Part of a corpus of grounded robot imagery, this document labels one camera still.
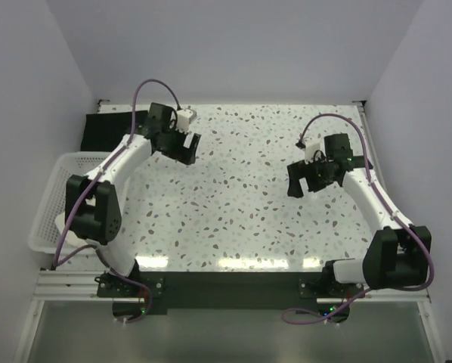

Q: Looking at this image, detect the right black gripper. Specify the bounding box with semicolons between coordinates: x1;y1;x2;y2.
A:
287;154;336;198

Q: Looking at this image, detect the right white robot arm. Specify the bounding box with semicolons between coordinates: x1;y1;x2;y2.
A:
287;133;432;297

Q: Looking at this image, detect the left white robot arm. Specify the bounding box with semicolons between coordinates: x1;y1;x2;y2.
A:
54;103;200;296

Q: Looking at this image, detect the folded black t shirt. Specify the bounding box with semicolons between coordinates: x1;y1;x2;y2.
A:
79;112;132;152

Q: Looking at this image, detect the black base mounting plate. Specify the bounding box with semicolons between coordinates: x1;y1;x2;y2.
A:
95;271;366;323

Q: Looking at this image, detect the white plastic basket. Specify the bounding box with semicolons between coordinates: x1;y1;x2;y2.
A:
27;151;133;255

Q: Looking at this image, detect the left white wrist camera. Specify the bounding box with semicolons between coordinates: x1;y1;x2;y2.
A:
176;108;197;133

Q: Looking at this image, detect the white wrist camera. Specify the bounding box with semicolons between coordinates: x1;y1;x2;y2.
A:
176;108;197;133
304;140;321;163

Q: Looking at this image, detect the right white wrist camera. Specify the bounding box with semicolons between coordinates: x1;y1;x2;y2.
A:
304;140;321;163

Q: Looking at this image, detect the aluminium front rail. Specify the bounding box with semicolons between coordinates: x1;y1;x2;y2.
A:
33;271;431;303

